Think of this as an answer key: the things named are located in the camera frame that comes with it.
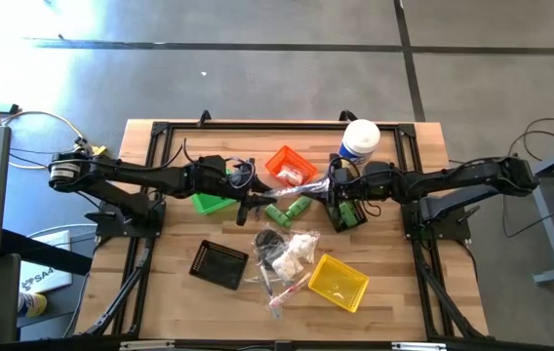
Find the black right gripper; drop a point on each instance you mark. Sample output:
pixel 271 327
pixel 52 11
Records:
pixel 374 183

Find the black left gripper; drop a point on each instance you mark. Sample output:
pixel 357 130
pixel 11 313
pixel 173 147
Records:
pixel 243 187

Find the blue disposable razor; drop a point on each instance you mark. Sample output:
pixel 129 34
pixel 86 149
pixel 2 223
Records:
pixel 258 210

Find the blue toothbrush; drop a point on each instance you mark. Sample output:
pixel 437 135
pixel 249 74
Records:
pixel 301 189

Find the vanity pack bag with card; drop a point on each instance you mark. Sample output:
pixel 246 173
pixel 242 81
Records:
pixel 290 175

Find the green plastic basket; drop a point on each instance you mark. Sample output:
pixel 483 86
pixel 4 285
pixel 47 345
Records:
pixel 209 204

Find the black plastic basket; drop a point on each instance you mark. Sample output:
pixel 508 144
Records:
pixel 218 265
pixel 357 226

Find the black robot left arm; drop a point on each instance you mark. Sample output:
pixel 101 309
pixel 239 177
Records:
pixel 126 173

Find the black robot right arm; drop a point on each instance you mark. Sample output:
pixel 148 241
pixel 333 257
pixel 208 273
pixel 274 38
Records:
pixel 452 180

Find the orange plastic basket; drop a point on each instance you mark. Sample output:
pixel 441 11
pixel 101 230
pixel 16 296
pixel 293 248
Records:
pixel 274 163

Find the clear bag with black item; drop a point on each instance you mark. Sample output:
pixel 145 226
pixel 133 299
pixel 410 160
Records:
pixel 267 241

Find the disinfecting wipes canister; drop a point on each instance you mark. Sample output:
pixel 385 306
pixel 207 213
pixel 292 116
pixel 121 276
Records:
pixel 360 136

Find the black clamp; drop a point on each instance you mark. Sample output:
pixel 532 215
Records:
pixel 204 118
pixel 346 115

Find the blue-head toothbrush in clear bag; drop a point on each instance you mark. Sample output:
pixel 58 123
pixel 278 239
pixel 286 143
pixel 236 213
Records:
pixel 265 280

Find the white toothbrush in clear bag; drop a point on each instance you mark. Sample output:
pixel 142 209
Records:
pixel 252 281

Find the yellow plastic basket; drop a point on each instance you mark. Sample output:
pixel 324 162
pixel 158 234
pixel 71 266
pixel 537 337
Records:
pixel 338 283

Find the red toothbrush in clear bag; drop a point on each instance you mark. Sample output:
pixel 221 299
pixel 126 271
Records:
pixel 289 291

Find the white printed box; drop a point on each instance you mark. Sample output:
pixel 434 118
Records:
pixel 43 278

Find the yellow blue container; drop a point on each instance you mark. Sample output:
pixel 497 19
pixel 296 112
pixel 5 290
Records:
pixel 35 304

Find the black aluminium table frame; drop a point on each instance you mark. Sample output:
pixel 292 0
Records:
pixel 282 126

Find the silver metal bracket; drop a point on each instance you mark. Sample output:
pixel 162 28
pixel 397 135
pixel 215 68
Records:
pixel 418 346
pixel 145 345

